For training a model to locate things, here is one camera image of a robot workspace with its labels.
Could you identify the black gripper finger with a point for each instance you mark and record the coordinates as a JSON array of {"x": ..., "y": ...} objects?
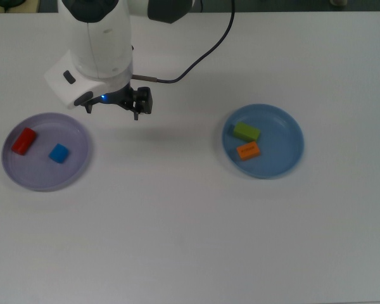
[
  {"x": 144, "y": 101},
  {"x": 89, "y": 107}
]

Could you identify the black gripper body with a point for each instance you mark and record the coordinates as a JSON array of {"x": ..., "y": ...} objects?
[{"x": 117, "y": 98}]

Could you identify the small blue block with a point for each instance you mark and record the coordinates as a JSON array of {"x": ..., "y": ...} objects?
[{"x": 59, "y": 153}]

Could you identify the red cylinder block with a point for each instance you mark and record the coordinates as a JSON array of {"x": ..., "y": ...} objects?
[{"x": 23, "y": 141}]

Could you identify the green rectangular block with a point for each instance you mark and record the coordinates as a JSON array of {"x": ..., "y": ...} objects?
[{"x": 247, "y": 131}]

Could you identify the orange rectangular block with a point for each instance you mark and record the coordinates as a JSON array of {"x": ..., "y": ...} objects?
[{"x": 248, "y": 151}]

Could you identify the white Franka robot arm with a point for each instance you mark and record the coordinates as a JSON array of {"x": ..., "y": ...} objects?
[{"x": 101, "y": 41}]

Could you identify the purple plate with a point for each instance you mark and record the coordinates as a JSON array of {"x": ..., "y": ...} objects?
[{"x": 50, "y": 177}]

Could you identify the blue plate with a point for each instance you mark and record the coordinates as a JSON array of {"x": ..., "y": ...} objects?
[{"x": 278, "y": 149}]

